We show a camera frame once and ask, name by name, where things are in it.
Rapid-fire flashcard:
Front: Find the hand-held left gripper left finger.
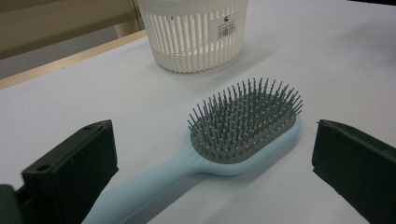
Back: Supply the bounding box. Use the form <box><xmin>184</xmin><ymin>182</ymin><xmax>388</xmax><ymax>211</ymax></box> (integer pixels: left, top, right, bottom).
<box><xmin>21</xmin><ymin>119</ymin><xmax>120</xmax><ymax>224</ymax></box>

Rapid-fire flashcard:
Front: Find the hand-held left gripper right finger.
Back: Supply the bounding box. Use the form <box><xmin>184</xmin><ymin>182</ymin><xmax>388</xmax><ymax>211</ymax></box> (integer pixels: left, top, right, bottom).
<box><xmin>311</xmin><ymin>119</ymin><xmax>396</xmax><ymax>224</ymax></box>

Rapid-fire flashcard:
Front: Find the light blue hairbrush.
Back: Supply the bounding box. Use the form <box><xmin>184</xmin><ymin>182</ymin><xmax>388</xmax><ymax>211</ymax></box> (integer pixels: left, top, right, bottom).
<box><xmin>81</xmin><ymin>77</ymin><xmax>304</xmax><ymax>224</ymax></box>

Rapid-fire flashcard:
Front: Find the white slotted plastic basket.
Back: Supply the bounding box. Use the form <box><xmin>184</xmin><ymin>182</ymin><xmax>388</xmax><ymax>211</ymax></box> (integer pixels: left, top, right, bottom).
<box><xmin>136</xmin><ymin>0</ymin><xmax>249</xmax><ymax>74</ymax></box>

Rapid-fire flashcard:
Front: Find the beige wooden board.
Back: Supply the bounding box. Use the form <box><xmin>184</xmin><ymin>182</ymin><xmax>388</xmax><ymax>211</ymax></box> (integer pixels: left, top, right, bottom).
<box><xmin>0</xmin><ymin>0</ymin><xmax>148</xmax><ymax>61</ymax></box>

